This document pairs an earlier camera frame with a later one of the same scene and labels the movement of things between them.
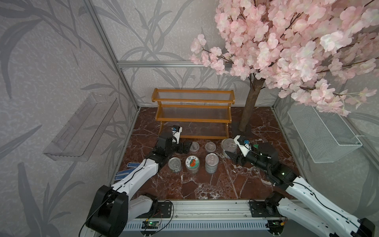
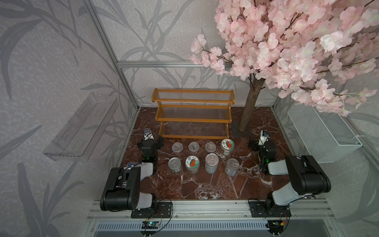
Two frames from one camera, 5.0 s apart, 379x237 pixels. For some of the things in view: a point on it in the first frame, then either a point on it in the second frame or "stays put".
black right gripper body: (252, 160) → (256, 147)
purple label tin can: (228, 144) → (232, 167)
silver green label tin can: (174, 165) stays put
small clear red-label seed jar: (210, 147) stays put
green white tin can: (211, 161) stays put
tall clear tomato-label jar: (192, 165) stays put
